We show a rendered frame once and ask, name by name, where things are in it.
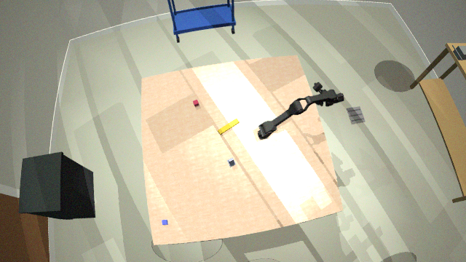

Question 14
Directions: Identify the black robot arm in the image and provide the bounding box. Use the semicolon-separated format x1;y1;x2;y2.
258;90;344;140

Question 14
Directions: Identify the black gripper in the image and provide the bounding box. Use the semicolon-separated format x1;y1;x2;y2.
313;82;327;94

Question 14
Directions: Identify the yellow bar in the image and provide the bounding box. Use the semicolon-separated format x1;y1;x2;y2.
218;119;240;135

